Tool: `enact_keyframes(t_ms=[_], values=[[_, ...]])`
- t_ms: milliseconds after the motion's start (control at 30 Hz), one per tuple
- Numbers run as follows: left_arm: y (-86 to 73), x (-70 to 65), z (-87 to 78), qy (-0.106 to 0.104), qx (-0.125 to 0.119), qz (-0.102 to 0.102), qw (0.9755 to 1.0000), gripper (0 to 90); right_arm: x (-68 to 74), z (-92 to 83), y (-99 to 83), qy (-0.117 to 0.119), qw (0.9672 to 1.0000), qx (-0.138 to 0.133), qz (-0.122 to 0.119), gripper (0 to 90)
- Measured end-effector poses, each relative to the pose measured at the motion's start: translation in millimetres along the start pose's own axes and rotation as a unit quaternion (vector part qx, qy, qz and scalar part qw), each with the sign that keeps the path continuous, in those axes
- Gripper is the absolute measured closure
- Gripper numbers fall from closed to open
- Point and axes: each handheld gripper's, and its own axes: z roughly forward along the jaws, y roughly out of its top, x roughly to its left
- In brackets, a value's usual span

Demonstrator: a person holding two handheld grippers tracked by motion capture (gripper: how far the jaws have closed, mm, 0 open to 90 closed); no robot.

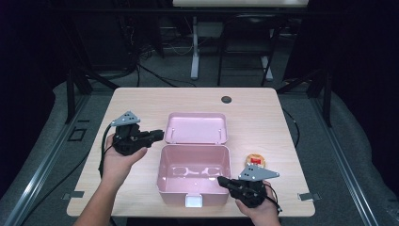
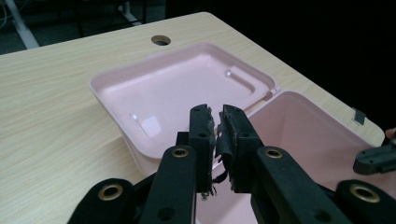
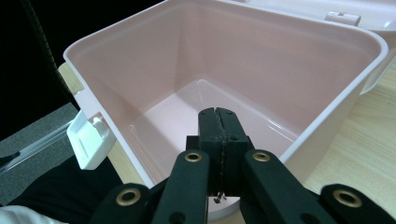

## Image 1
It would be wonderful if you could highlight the person's right hand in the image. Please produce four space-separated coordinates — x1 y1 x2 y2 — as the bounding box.
234 180 282 226

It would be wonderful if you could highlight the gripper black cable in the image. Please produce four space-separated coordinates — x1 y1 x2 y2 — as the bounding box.
264 183 283 214
97 123 122 179

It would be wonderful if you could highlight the black metal stand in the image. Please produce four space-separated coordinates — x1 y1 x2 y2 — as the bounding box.
276 65 334 128
63 64 120 125

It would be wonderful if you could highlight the person's left hand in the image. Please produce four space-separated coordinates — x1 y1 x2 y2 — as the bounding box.
101 133 149 190

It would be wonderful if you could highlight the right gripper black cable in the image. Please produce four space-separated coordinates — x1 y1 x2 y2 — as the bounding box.
264 183 283 214

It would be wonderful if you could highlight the white desk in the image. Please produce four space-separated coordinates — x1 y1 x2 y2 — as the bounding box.
172 0 311 82

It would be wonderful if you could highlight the black chair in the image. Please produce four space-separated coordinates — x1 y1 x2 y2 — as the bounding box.
216 13 279 88

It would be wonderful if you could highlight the pink plastic storage box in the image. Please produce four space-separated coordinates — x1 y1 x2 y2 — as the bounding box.
156 111 233 208

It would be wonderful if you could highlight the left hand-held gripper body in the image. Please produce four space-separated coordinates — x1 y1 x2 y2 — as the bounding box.
110 110 152 157

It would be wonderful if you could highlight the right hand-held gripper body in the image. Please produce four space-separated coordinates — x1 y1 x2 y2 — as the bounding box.
230 164 280 209

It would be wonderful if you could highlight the black floor cable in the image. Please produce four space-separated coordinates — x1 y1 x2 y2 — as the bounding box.
21 150 92 226
281 107 301 149
135 61 198 89

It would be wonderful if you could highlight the round orange snack packet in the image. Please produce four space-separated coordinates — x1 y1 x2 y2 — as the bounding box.
245 153 267 170

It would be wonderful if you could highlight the aluminium floor rail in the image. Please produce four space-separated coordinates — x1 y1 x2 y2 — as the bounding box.
310 96 381 226
2 93 92 226

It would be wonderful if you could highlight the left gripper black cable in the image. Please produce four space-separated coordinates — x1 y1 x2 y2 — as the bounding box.
97 123 122 179

